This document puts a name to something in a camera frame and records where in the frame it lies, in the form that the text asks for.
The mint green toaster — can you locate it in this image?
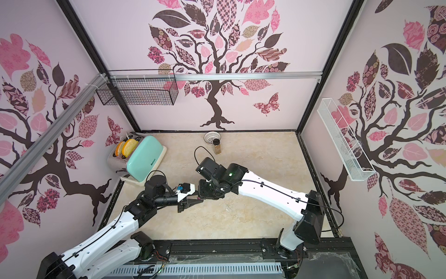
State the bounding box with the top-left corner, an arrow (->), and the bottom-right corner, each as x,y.
126,136 -> 167,182

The white wire wall shelf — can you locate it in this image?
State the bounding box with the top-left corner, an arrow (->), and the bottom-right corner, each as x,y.
317,98 -> 376,181

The black wire wall basket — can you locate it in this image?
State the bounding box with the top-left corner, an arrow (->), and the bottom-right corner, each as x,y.
96,70 -> 179,106

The spice jar with black cap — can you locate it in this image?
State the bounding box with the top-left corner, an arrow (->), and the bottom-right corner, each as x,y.
213,138 -> 221,155

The black white patterned bowl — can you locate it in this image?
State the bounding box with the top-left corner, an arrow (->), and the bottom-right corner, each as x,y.
203,131 -> 221,145

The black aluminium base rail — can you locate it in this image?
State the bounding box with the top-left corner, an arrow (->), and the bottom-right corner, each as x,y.
79,236 -> 356,266

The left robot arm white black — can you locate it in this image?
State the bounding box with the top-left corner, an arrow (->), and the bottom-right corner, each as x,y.
37,175 -> 202,279

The white slotted cable duct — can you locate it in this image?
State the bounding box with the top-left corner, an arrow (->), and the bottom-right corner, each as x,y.
109,262 -> 283,279

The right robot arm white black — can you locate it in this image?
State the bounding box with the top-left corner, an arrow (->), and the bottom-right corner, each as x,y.
196,158 -> 325,251

